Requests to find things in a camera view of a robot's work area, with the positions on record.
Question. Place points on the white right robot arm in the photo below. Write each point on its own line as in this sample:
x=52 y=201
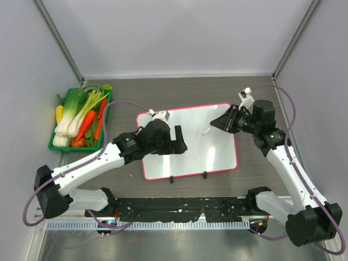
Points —
x=310 y=218

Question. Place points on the green leaf vegetable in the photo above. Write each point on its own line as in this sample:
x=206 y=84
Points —
x=91 y=135

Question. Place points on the green plastic tray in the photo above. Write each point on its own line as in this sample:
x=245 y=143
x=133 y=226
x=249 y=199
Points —
x=63 y=142

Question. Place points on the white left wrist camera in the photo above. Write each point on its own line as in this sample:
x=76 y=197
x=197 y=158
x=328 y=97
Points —
x=160 y=115

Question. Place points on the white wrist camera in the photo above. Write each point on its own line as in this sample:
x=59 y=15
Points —
x=246 y=98
x=160 y=115

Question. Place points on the green white leek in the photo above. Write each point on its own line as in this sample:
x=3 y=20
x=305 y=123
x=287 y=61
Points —
x=93 y=100

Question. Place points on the pink framed whiteboard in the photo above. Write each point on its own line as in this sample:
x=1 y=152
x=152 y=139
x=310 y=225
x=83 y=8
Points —
x=215 y=151

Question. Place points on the red toy chili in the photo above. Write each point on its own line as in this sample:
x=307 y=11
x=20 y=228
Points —
x=100 y=118

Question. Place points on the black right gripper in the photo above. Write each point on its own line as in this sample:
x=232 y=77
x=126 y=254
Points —
x=227 y=122

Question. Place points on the yellow toy pepper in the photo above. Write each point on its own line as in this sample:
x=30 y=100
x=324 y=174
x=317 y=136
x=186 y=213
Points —
x=59 y=113

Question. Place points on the green white bok choy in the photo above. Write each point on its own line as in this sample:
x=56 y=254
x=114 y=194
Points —
x=70 y=108

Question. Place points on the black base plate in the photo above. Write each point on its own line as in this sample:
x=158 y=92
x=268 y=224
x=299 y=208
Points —
x=181 y=209

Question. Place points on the orange toy carrot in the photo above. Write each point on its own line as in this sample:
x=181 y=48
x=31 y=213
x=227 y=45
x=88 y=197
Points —
x=87 y=121

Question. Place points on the white slotted cable duct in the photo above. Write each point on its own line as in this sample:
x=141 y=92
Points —
x=201 y=224

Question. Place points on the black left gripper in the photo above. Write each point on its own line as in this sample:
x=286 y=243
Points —
x=176 y=147

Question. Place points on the white marker pen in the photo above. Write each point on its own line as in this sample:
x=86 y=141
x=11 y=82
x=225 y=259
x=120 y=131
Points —
x=207 y=130

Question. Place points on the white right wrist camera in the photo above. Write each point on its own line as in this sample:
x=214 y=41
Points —
x=246 y=98

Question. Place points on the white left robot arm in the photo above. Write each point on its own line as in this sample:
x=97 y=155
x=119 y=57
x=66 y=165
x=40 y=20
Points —
x=57 y=190

